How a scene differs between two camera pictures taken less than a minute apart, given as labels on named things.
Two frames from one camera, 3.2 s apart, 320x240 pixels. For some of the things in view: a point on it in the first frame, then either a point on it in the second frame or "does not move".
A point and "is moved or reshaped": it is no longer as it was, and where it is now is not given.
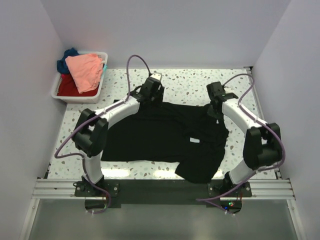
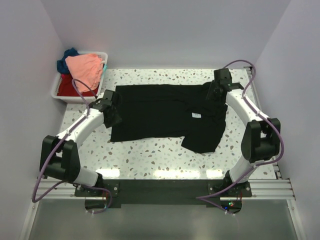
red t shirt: [67, 87] does not move
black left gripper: [160, 94] to [117, 119]
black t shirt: [192, 136] is moved or reshaped
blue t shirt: [61, 64] does not move
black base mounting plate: [163, 193] does not move
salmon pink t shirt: [87, 70] does not move
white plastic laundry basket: [81, 99] does not move
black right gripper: [210, 111] to [210, 96]
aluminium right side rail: [257, 95] does not move
